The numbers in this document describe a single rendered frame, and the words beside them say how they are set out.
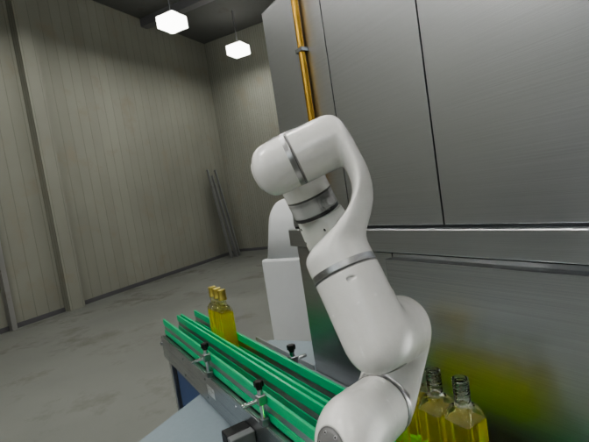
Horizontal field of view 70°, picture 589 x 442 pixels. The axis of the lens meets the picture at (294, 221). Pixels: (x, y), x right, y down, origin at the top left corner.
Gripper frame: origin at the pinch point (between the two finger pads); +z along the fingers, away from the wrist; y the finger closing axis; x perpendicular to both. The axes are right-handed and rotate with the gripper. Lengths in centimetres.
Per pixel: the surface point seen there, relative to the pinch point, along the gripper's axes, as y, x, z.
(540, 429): -12.7, -15.6, 39.9
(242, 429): 62, 19, 47
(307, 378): 56, -4, 45
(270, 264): 235, -84, 69
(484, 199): -4.8, -33.2, 0.6
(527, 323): -12.5, -22.6, 21.0
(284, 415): 41, 11, 38
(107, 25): 932, -288, -360
